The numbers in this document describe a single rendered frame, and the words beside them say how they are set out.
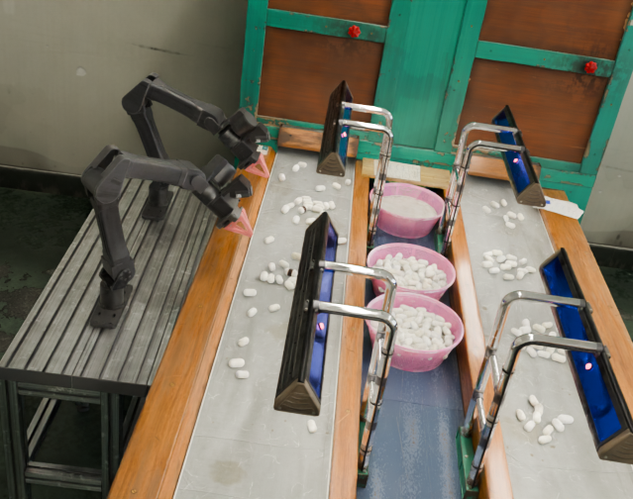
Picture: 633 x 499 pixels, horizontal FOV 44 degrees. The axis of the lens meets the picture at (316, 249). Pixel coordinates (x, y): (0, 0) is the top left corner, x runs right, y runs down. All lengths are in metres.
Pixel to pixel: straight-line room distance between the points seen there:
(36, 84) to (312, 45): 1.61
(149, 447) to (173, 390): 0.18
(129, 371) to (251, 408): 0.35
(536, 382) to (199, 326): 0.86
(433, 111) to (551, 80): 0.42
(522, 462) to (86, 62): 2.80
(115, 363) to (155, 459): 0.44
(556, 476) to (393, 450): 0.36
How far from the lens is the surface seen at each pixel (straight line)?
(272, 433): 1.77
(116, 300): 2.19
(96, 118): 4.01
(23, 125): 4.15
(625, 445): 1.46
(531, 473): 1.85
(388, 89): 2.92
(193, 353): 1.92
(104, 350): 2.08
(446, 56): 2.91
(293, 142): 2.95
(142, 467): 1.66
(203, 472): 1.68
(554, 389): 2.10
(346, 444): 1.74
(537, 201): 2.26
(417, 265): 2.43
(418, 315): 2.21
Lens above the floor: 1.97
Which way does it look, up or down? 30 degrees down
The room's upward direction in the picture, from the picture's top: 9 degrees clockwise
